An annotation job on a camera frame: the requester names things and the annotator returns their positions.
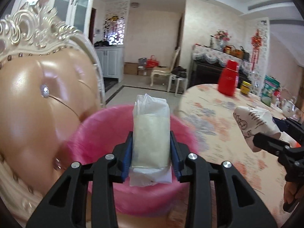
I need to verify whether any flower vase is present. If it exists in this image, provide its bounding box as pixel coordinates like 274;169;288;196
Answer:
214;29;231;51

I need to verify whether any floral tablecloth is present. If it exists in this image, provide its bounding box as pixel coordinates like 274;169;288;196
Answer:
177;84;290;226

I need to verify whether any low white cabinet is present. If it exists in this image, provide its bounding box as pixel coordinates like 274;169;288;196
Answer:
95;46;124;83

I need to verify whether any white porcelain teapot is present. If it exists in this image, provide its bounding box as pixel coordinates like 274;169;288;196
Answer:
281;99;295;117

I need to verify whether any red chinese knot ornament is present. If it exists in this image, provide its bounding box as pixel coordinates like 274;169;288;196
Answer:
251;29;262;71

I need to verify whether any person's right hand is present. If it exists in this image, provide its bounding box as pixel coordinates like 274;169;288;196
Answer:
283;182;299;204

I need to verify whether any cardboard box on floor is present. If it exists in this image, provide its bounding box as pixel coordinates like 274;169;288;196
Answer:
124;62;138;75

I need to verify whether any beige leather chair left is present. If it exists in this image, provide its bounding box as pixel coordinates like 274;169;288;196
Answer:
1;2;105;224

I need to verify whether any red handbag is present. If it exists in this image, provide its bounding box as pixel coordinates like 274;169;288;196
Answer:
146;55;159;68

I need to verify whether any red thermos jug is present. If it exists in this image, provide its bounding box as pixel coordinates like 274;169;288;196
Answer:
218;60;239;97

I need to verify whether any green snack bag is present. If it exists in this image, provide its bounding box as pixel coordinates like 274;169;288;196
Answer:
261;75;280;107

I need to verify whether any black piano with lace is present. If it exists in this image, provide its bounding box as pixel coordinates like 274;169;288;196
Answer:
188;44;251;88

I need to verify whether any cream wooden chair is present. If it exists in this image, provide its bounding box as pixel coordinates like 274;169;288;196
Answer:
150;47;180;86

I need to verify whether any white paper cup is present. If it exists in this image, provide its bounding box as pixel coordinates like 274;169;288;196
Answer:
233;106;300;152

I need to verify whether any yellow lid jar far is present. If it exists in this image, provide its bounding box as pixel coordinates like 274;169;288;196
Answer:
240;81;251;96

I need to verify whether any pink trash bin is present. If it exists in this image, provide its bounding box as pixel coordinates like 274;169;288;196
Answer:
67;105;197;215

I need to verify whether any white foam sheet packet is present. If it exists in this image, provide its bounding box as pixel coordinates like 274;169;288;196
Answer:
129;94;172;187

